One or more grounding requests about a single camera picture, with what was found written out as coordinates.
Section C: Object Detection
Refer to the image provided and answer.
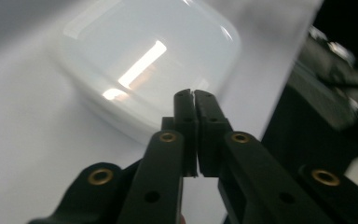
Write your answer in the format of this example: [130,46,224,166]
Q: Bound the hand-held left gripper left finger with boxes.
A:
[161,88,200,178]

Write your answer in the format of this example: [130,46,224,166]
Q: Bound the white square bowl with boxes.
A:
[50,0,242,147]

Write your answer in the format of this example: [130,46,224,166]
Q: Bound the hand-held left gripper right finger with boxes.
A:
[194,89,234,178]

